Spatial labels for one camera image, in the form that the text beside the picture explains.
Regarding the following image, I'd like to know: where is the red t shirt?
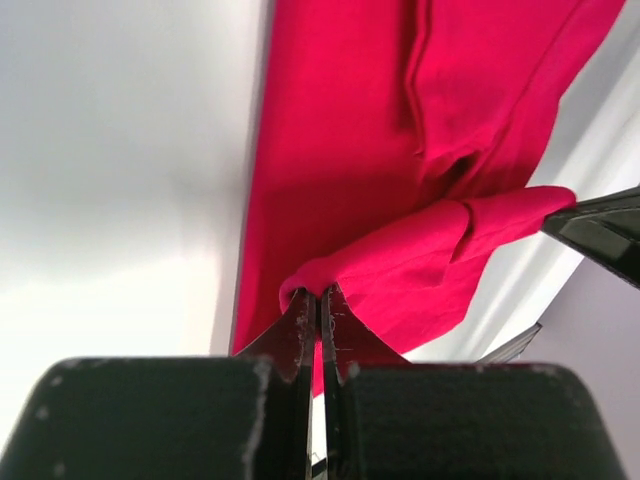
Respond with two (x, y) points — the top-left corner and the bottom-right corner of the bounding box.
(228, 0), (629, 399)

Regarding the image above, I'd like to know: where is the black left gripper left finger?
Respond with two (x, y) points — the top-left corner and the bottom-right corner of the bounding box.
(9, 290), (316, 479)

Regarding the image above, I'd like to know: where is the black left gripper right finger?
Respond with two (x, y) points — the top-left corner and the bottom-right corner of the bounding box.
(320, 286), (626, 479)

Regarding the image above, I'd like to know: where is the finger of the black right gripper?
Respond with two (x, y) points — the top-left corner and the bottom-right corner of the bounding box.
(542, 187), (639, 287)

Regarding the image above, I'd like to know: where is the aluminium left corner post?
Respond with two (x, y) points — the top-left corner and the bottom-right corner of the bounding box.
(477, 323), (542, 364)

